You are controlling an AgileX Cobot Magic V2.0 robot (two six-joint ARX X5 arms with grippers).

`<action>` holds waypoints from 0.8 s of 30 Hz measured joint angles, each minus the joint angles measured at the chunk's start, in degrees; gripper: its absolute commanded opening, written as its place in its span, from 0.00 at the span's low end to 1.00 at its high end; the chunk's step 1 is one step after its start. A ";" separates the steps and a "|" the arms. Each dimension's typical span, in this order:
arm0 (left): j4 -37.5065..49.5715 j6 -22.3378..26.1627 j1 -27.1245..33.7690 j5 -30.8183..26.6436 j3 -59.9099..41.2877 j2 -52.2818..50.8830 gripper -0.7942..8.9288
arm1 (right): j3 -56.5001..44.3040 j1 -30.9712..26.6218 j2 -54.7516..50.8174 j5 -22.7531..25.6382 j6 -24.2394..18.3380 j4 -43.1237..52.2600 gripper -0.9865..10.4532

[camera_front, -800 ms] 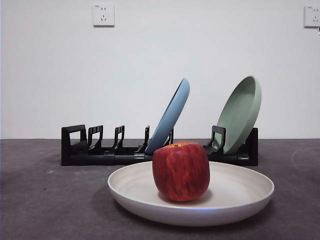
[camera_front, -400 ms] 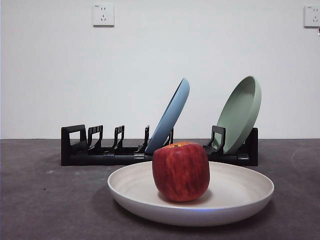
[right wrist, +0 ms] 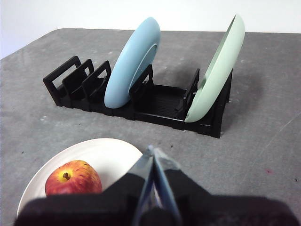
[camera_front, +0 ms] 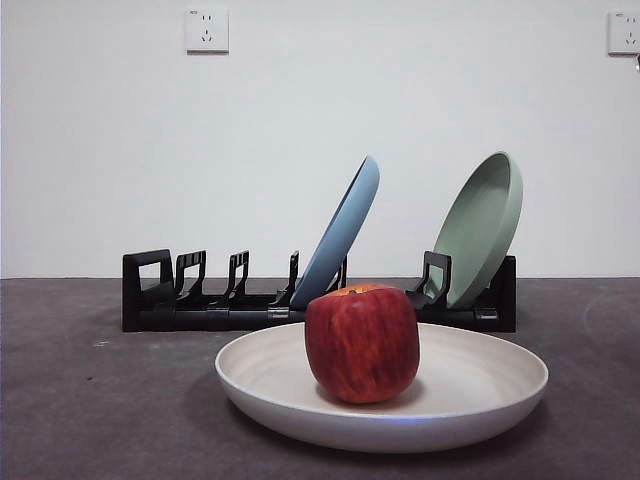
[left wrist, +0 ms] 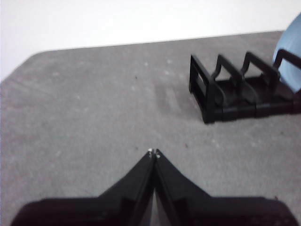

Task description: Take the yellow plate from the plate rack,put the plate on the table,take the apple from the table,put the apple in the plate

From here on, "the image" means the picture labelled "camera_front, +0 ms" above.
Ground red apple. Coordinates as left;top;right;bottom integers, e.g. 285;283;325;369
304;283;420;405

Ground cream yellow plate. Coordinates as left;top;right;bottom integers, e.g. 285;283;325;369
214;321;550;455

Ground light blue plate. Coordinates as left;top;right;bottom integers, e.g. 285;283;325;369
289;154;381;310

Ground black plate rack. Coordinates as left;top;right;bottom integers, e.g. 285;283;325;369
122;248;518;334

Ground pale green plate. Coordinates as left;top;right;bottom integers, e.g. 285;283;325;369
430;151;524;310

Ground white wall socket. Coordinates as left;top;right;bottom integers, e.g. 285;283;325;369
607;10;640;57
185;8;231;55

